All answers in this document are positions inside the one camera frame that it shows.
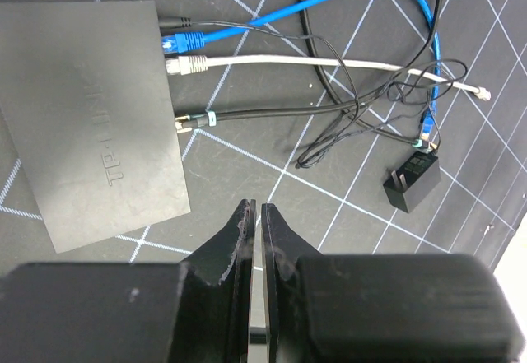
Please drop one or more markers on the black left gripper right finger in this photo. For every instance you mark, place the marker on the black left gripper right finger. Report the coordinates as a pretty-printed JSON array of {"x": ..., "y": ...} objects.
[{"x": 292, "y": 314}]

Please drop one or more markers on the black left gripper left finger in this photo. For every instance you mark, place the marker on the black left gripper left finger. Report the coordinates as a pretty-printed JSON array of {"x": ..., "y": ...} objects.
[{"x": 213, "y": 317}]

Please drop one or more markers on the black network switch box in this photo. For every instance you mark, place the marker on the black network switch box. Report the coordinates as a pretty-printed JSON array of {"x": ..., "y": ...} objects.
[{"x": 86, "y": 99}]

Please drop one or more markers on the black power adapter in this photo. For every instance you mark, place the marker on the black power adapter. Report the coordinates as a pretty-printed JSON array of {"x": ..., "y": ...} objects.
[{"x": 411, "y": 183}]

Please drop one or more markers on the black grid mat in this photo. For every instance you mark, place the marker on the black grid mat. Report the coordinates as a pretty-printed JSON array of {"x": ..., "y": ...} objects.
[{"x": 338, "y": 205}]

